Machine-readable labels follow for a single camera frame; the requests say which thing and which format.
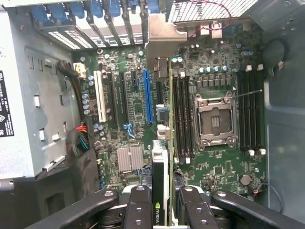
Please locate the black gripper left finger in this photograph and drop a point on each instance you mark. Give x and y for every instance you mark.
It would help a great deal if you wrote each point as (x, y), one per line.
(138, 210)

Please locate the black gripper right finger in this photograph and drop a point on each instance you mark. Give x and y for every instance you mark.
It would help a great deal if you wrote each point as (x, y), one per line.
(197, 214)

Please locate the grey finned chipset heatsink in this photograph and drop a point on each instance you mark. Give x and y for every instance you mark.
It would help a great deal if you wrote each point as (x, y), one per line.
(129, 159)

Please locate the round coin cell battery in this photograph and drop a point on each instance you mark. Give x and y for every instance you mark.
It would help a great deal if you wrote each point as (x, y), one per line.
(245, 179)

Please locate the green Dell motherboard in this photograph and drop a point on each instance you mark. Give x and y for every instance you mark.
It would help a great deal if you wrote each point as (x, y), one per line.
(133, 112)

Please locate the black RAM slot white clips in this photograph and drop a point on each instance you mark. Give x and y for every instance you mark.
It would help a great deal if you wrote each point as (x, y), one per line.
(176, 114)
(249, 107)
(261, 107)
(186, 114)

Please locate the metal CPU socket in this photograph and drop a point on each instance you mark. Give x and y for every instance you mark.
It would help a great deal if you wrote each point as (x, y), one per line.
(200, 105)

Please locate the long black expansion slot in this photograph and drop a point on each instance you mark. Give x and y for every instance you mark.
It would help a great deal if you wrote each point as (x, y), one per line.
(113, 100)
(160, 93)
(124, 100)

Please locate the blue expansion slot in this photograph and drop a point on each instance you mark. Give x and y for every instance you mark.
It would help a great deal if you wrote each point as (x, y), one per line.
(147, 95)

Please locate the white expansion slot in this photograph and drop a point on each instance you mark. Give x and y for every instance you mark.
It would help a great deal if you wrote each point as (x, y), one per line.
(100, 100)

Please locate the black open PC case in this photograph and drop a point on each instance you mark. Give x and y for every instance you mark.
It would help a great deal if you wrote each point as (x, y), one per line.
(286, 119)

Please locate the thin socket locking lever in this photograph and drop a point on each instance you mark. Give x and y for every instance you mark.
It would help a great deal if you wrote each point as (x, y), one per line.
(250, 93)

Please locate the grey power supply unit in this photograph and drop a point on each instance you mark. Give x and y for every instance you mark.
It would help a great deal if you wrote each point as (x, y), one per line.
(23, 95)

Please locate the blue plastic card retainer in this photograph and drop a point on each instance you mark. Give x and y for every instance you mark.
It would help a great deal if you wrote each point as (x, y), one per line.
(57, 12)

